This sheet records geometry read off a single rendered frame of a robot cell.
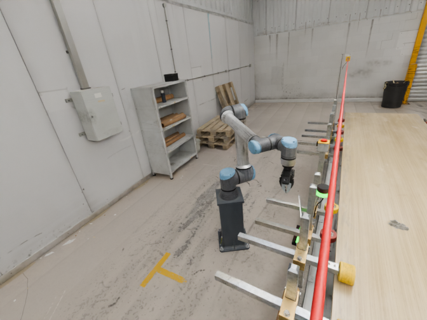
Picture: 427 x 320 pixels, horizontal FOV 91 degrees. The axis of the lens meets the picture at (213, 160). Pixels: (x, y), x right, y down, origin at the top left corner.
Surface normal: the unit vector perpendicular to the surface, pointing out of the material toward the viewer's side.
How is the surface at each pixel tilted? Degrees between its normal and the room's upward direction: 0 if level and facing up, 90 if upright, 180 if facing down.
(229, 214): 90
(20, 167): 90
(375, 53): 90
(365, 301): 0
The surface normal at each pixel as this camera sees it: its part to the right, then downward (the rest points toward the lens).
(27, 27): 0.88, 0.11
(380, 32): -0.45, 0.43
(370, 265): -0.11, -0.90
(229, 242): 0.05, 0.43
